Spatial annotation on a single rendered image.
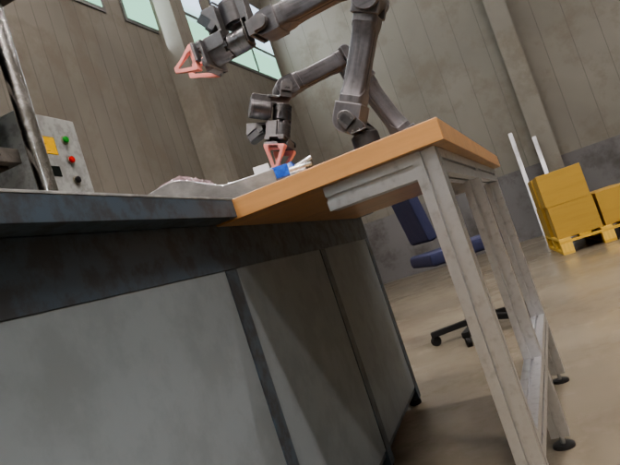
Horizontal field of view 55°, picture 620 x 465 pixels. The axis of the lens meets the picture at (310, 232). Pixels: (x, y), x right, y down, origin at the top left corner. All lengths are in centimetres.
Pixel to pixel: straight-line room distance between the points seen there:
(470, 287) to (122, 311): 56
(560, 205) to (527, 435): 518
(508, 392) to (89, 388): 66
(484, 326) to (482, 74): 939
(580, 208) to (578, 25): 474
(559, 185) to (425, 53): 497
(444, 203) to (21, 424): 70
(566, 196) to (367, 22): 497
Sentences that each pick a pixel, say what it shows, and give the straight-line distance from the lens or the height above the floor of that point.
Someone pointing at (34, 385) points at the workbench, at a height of 60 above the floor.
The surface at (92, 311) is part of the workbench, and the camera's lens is 81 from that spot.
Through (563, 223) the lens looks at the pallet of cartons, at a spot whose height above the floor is 29.
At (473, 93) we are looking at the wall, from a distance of 1032.
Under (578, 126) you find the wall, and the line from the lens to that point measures 1018.
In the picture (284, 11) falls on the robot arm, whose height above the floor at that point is 120.
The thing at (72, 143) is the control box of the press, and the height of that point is 137.
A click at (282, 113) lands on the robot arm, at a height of 109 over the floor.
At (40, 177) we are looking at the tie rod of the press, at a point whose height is 117.
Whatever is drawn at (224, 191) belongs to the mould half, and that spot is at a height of 84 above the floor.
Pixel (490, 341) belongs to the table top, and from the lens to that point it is 106.
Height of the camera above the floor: 62
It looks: 3 degrees up
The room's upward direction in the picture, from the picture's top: 18 degrees counter-clockwise
